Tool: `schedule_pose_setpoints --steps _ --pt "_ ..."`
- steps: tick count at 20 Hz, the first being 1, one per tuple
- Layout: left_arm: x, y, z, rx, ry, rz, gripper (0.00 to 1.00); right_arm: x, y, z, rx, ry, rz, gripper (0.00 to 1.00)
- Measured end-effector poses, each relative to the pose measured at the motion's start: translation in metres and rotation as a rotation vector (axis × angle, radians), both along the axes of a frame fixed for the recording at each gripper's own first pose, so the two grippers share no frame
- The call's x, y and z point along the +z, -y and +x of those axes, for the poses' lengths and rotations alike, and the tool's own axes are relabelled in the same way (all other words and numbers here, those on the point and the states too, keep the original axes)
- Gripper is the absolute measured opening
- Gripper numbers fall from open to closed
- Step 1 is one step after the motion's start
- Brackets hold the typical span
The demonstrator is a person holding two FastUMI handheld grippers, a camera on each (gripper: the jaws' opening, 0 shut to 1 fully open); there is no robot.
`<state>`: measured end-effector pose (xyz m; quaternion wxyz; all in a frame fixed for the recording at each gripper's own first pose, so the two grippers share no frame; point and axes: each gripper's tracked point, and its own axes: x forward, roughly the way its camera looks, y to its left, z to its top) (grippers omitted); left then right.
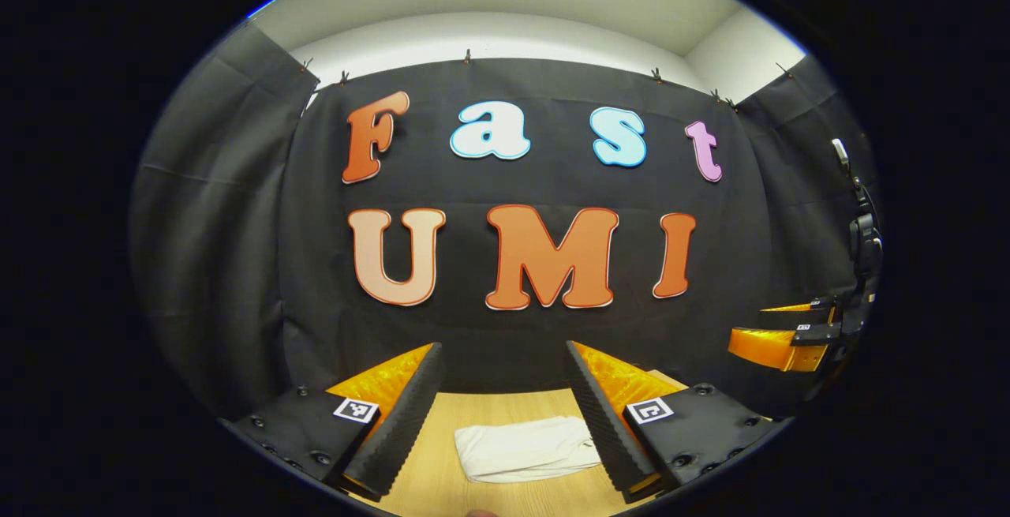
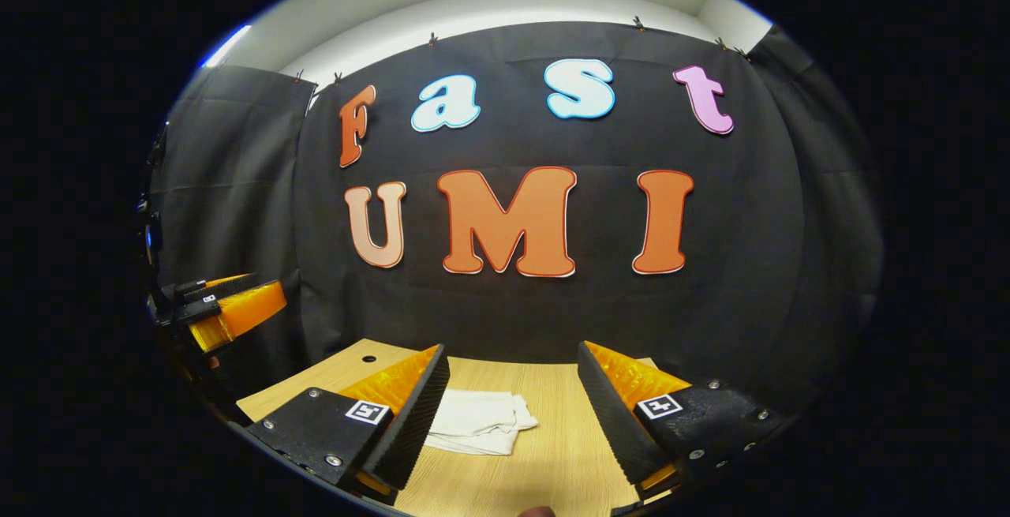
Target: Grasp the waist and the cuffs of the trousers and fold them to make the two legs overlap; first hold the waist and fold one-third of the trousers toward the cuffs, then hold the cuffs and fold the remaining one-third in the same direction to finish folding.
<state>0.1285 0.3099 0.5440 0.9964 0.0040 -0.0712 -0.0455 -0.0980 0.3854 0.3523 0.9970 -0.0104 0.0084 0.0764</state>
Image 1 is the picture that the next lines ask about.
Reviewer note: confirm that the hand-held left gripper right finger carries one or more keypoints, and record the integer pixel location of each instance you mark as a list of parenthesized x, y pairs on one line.
[(604, 422)]

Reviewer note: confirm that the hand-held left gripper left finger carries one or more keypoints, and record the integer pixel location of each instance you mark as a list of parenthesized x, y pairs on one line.
[(402, 422)]

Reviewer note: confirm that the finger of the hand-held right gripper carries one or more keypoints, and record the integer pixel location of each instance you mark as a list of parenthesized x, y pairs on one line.
[(821, 304), (817, 334)]

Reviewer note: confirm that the white jeans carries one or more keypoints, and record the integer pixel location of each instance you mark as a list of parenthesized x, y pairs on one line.
[(521, 450)]

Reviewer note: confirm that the black stand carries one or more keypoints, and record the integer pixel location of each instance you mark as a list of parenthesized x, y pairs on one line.
[(865, 245)]

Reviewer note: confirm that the grey device on stand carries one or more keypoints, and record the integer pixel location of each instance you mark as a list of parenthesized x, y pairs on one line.
[(840, 155)]

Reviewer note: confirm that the black backdrop cloth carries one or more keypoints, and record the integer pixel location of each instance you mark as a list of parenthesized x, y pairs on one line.
[(237, 225)]

